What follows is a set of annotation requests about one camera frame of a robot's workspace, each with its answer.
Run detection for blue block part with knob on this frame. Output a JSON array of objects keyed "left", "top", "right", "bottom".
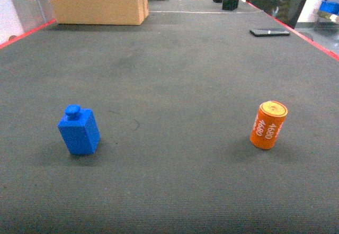
[{"left": 58, "top": 104, "right": 100, "bottom": 155}]

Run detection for orange cylindrical cap 4680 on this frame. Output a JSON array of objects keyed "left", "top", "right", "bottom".
[{"left": 249, "top": 101, "right": 288, "bottom": 150}]

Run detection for large cardboard box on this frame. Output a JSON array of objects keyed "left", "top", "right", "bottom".
[{"left": 50, "top": 0, "right": 149, "bottom": 25}]

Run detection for black smartphone on table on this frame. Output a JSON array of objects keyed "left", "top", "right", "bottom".
[{"left": 249, "top": 29, "right": 290, "bottom": 37}]

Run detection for blue bins on far rack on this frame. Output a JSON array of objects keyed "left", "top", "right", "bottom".
[{"left": 319, "top": 0, "right": 339, "bottom": 14}]

